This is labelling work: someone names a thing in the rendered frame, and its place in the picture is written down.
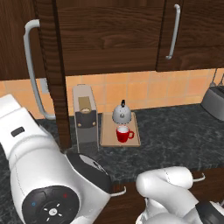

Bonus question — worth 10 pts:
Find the long grey door handle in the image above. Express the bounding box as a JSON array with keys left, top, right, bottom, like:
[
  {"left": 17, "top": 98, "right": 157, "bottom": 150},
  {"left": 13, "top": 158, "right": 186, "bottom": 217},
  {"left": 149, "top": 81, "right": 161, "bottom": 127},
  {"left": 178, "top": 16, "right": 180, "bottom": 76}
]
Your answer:
[{"left": 23, "top": 18, "right": 57, "bottom": 121}]

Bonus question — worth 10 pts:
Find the silver toaster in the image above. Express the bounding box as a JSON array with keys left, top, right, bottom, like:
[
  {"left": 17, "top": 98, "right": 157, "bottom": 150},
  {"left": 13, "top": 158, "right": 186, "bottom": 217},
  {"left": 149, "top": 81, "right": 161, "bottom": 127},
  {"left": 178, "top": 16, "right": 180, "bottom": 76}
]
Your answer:
[{"left": 200, "top": 85, "right": 224, "bottom": 123}]

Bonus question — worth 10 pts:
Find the hanging kitchen utensil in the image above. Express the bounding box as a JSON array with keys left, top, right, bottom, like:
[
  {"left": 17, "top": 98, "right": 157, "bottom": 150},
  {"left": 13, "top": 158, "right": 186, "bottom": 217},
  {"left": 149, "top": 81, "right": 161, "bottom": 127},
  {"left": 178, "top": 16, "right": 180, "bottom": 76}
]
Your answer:
[{"left": 208, "top": 68, "right": 219, "bottom": 88}]

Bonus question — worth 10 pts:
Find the red mug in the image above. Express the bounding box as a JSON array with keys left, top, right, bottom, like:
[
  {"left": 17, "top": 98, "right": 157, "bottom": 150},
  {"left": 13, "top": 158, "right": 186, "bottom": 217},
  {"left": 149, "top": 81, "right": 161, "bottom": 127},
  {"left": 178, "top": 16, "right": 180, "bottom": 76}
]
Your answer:
[{"left": 115, "top": 124, "right": 136, "bottom": 144}]

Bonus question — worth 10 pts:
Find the dark wood cabinet panel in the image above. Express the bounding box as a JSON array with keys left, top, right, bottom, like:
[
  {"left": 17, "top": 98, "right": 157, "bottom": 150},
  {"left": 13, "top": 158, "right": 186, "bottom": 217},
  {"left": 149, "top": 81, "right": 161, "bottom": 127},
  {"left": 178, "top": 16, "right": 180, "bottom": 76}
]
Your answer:
[{"left": 0, "top": 0, "right": 47, "bottom": 81}]

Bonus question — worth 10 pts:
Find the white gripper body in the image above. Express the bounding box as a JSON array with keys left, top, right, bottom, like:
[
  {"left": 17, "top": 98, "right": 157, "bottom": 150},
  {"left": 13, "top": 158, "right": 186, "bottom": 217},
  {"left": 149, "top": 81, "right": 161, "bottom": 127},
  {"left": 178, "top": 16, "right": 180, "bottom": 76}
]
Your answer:
[{"left": 0, "top": 94, "right": 25, "bottom": 118}]

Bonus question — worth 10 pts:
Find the white wall socket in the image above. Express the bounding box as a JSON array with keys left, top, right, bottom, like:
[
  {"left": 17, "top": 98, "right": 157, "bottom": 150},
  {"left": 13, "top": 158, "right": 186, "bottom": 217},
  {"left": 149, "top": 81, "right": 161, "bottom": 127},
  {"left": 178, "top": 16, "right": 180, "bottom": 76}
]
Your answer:
[{"left": 38, "top": 77, "right": 51, "bottom": 95}]

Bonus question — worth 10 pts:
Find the silver kettle with black handle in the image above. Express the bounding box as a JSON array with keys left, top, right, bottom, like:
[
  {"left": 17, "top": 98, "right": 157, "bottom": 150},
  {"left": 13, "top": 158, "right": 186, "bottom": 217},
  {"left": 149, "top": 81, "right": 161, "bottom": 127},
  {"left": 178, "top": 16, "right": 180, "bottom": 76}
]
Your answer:
[{"left": 111, "top": 99, "right": 132, "bottom": 125}]

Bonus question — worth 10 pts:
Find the slim grey door handle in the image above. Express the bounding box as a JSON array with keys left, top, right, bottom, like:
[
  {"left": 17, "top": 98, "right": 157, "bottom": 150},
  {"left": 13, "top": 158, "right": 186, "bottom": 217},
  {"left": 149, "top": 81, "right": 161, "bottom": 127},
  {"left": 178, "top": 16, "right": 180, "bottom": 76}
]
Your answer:
[{"left": 165, "top": 3, "right": 182, "bottom": 61}]

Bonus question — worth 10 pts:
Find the curved silver drawer handle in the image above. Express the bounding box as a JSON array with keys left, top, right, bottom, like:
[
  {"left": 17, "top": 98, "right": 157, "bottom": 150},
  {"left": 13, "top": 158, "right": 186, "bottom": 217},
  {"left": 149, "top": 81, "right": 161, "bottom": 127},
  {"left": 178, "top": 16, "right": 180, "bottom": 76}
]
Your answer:
[
  {"left": 192, "top": 172, "right": 207, "bottom": 184},
  {"left": 109, "top": 185, "right": 128, "bottom": 198}
]

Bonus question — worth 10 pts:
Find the dark wood closed cabinet door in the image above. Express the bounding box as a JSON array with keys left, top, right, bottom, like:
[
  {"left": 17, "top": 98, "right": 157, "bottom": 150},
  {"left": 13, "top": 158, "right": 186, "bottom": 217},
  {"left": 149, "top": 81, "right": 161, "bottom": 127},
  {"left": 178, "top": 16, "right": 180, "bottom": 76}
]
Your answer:
[{"left": 156, "top": 0, "right": 224, "bottom": 73}]

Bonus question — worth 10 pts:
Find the light wooden tray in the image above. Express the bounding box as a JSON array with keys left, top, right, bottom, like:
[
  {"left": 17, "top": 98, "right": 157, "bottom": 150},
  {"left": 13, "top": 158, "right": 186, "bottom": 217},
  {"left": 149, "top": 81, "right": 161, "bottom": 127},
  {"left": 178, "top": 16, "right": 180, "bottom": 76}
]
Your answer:
[{"left": 99, "top": 111, "right": 142, "bottom": 148}]

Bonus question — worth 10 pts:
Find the grey coffee machine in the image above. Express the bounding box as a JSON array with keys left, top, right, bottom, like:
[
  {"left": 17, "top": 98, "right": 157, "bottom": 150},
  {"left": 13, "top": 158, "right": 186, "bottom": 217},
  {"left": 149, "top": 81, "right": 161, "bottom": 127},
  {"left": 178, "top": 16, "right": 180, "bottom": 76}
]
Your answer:
[{"left": 72, "top": 83, "right": 100, "bottom": 154}]

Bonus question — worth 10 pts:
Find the dark wood drawer front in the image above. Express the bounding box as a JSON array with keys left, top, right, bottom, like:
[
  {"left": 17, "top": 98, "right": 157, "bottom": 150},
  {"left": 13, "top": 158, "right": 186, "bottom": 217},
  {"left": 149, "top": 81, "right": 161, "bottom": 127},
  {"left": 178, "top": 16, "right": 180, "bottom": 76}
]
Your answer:
[
  {"left": 92, "top": 179, "right": 147, "bottom": 224},
  {"left": 189, "top": 166, "right": 224, "bottom": 205}
]

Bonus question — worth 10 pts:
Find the dark wood open cabinet door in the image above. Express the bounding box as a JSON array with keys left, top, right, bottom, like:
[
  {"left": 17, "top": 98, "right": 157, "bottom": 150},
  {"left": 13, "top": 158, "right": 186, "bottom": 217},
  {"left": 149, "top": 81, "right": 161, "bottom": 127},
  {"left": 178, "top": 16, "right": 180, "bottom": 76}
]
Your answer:
[{"left": 34, "top": 0, "right": 72, "bottom": 151}]

